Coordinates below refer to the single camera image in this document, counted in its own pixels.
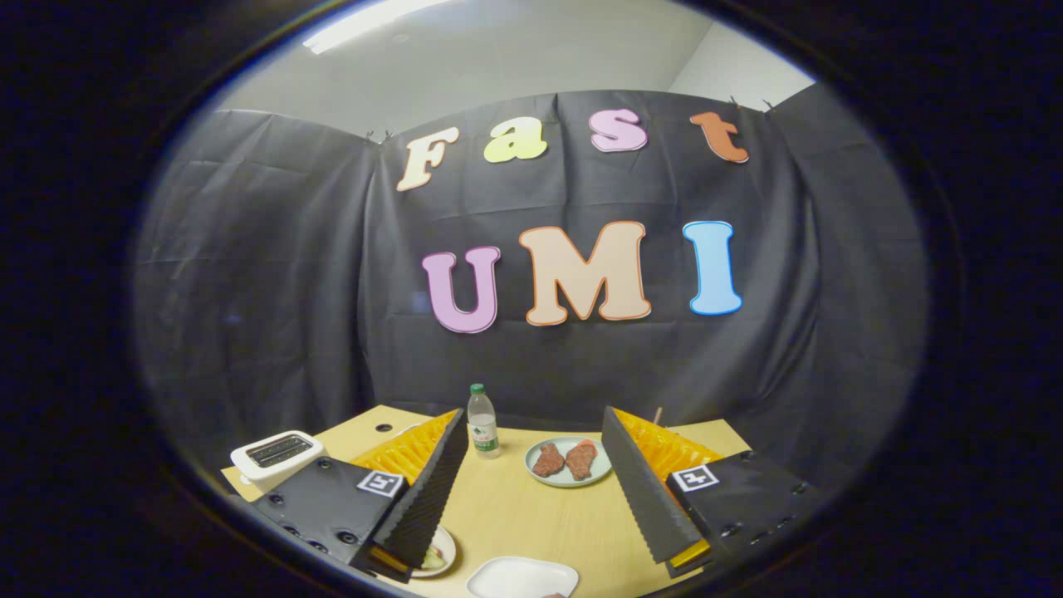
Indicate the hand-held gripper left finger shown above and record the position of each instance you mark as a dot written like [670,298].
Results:
[432,490]

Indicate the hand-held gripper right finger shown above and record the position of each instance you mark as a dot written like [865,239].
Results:
[635,490]

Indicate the toasted bread slice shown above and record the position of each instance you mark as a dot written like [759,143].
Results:
[432,558]

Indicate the large round white plate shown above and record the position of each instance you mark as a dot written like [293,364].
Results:
[448,544]

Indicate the brown meat piece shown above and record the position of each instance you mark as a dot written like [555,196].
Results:
[548,459]
[581,461]

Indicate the clear plastic water bottle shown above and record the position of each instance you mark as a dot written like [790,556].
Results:
[483,432]

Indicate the small light blue plate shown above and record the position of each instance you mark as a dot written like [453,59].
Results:
[558,482]

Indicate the small white square plate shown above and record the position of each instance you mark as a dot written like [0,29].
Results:
[519,577]

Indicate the white toaster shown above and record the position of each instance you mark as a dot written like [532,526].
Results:
[249,467]

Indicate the black backdrop cloth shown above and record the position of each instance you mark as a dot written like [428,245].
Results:
[291,291]

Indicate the ceiling light panel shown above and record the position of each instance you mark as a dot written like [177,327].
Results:
[365,21]

